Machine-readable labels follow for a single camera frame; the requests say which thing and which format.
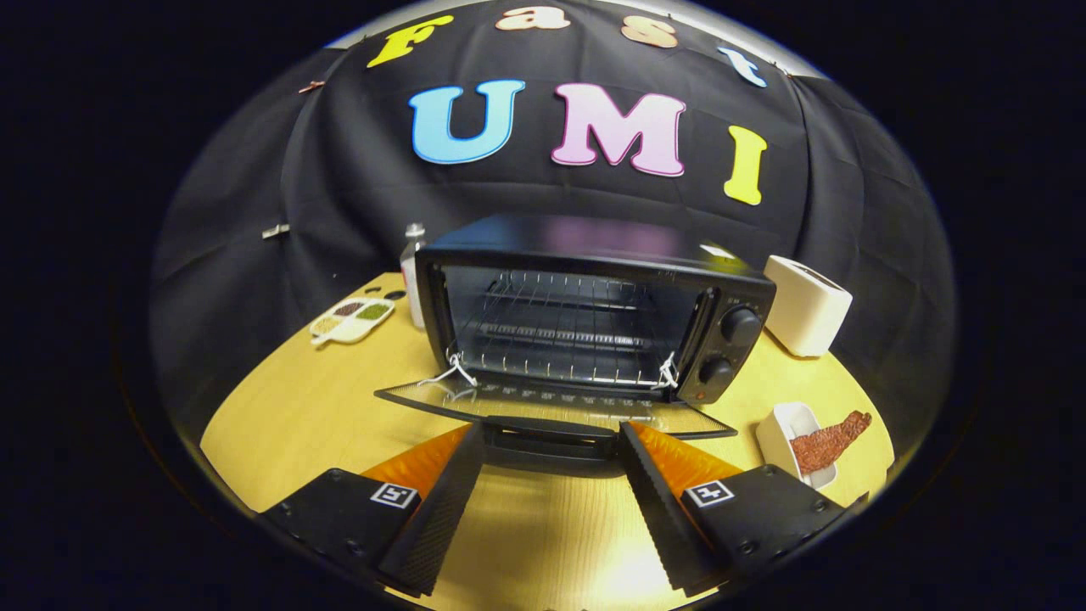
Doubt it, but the black toaster oven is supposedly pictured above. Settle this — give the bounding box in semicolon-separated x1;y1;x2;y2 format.
374;212;777;476

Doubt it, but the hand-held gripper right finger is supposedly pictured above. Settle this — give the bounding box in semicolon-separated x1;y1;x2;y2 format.
617;422;868;597

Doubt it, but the clear plastic bottle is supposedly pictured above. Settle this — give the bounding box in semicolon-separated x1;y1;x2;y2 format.
400;223;428;330

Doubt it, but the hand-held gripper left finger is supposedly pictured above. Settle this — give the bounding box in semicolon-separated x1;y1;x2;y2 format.
259;423;486;597

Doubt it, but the white toaster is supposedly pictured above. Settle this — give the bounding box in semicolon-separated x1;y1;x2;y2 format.
764;255;854;358

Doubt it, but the black backdrop cloth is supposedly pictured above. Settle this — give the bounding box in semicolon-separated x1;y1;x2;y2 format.
151;0;955;442

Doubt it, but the reddish-brown meat strip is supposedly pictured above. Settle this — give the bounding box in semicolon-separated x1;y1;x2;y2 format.
791;411;873;474

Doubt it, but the white divided dish with grains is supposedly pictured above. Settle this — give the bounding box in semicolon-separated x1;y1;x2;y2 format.
309;297;396;346

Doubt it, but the white slotted dish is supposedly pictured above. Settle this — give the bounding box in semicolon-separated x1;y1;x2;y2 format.
755;401;839;490

